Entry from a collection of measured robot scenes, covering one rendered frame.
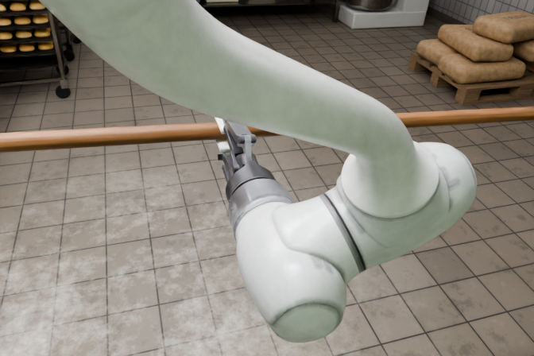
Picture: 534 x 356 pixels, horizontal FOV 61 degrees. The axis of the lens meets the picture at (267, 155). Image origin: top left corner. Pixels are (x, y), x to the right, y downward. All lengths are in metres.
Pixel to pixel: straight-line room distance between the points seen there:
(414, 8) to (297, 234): 5.34
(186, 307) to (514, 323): 1.35
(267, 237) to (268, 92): 0.24
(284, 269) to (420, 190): 0.16
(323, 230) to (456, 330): 1.62
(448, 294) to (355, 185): 1.75
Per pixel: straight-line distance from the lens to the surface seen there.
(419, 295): 2.16
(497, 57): 4.06
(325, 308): 0.48
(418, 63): 4.43
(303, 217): 0.52
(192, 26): 0.27
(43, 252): 2.33
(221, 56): 0.29
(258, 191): 0.58
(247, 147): 0.66
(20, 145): 0.79
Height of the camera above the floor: 1.53
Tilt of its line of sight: 33 degrees down
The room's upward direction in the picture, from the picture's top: 4 degrees clockwise
